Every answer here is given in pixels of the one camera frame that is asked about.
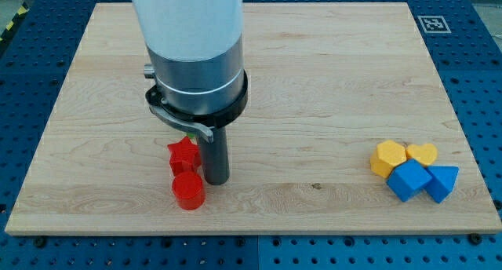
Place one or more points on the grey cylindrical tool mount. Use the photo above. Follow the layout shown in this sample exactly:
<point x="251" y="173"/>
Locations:
<point x="198" y="96"/>

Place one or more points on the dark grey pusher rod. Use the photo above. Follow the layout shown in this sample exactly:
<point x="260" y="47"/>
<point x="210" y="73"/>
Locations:
<point x="214" y="156"/>

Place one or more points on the red cylinder block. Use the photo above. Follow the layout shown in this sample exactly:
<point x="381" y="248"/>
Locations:
<point x="189" y="191"/>

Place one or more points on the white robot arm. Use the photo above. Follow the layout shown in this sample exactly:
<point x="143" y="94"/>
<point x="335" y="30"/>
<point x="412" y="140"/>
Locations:
<point x="190" y="30"/>

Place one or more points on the wooden board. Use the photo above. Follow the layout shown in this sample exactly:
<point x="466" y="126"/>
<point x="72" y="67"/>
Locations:
<point x="327" y="83"/>

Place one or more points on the red star block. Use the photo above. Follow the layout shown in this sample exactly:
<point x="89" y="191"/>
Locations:
<point x="184" y="156"/>

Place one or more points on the yellow hexagon block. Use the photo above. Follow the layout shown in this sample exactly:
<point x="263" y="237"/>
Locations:
<point x="386" y="156"/>

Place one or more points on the blue cube block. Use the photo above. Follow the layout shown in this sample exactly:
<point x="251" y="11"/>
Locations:
<point x="408" y="180"/>

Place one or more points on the yellow black hazard tape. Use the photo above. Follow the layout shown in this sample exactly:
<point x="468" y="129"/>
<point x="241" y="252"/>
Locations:
<point x="14" y="24"/>

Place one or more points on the yellow heart block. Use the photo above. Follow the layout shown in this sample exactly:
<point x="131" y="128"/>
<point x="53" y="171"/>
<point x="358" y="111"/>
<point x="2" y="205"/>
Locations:
<point x="425" y="154"/>

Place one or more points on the blue triangle block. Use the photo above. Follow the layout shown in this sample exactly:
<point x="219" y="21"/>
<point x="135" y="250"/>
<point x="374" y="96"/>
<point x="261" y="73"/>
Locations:
<point x="442" y="183"/>

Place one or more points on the white fiducial marker tag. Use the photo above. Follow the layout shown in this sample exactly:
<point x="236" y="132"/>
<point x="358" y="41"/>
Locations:
<point x="432" y="24"/>

